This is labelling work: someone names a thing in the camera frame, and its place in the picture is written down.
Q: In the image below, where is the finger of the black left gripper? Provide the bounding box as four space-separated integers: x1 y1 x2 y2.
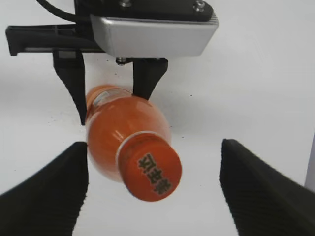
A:
132 58 168 100

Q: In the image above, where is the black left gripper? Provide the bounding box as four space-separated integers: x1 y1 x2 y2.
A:
5 0 170 126

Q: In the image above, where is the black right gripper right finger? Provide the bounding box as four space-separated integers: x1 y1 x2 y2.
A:
219 139 315 236

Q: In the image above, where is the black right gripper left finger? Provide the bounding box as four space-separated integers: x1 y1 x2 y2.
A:
0 142 89 236

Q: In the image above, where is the orange soda plastic bottle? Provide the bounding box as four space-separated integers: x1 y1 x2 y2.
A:
85 84 172 182

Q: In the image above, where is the orange bottle cap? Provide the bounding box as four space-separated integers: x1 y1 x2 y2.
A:
116 131 182 202

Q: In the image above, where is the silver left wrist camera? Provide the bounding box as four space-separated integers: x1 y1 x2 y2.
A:
90 15 219 58

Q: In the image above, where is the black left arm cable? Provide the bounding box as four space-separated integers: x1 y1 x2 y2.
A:
35 0 79 21

